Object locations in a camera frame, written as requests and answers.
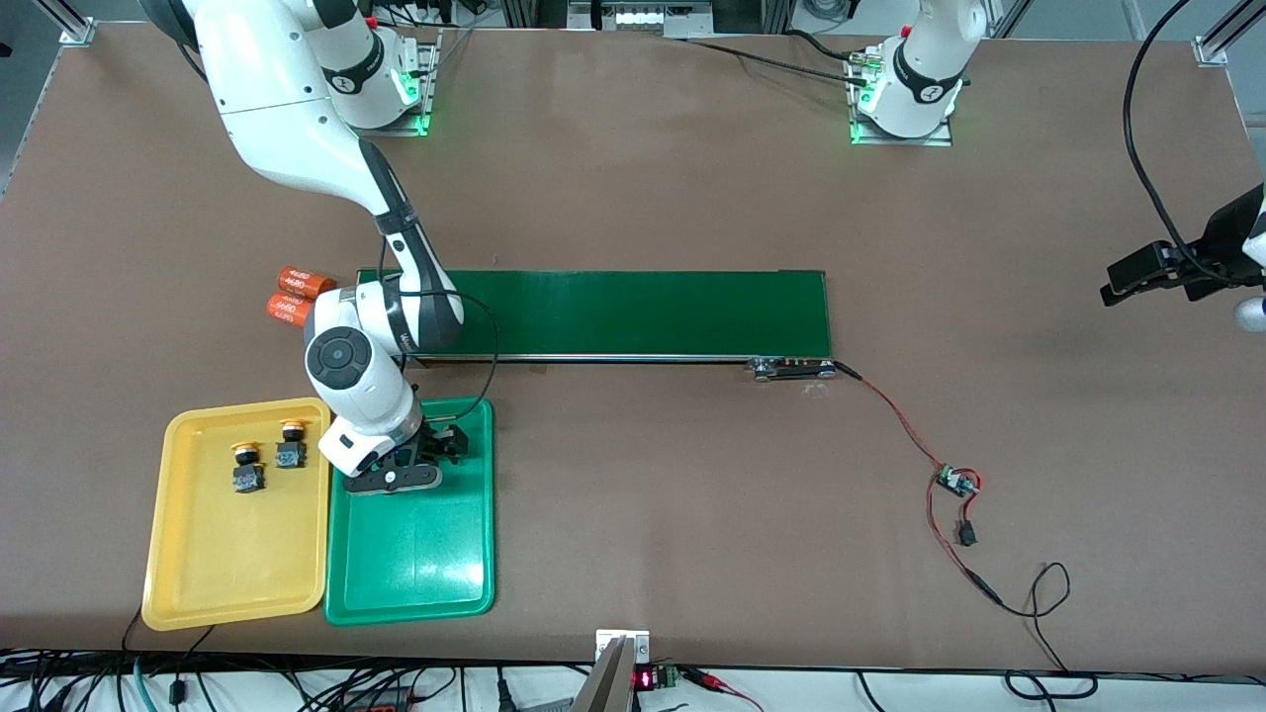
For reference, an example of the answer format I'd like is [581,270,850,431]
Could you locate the green plastic tray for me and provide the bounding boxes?
[323,396,496,627]

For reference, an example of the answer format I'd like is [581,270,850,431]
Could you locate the yellow plastic tray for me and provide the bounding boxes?
[140,397,333,633]

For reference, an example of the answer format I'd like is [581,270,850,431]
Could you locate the green conveyor belt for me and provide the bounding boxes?
[356,267,840,383]

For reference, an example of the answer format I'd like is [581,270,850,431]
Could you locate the red clip lead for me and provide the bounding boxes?
[682,667,768,712]

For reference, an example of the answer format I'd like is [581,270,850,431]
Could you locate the grey device with lights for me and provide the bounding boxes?
[591,0,715,37]

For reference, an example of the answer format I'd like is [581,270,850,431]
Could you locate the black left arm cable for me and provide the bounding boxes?
[1123,0,1266,288]

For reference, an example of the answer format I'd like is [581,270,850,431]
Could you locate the aluminium frame corner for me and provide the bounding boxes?
[1192,0,1266,68]
[38,0,100,46]

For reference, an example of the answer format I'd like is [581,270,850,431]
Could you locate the aluminium camera mount bar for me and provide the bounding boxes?
[572,629,652,712]

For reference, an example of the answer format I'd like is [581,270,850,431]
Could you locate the thin black wire loop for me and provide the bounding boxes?
[999,562,1099,701]

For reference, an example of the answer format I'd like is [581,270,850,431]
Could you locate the teal cable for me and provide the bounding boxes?
[132,655,164,712]

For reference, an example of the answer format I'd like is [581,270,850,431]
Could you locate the thick black table cable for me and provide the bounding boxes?
[786,28,863,64]

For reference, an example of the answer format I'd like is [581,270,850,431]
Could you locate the thin black table cable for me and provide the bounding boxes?
[682,38,873,88]

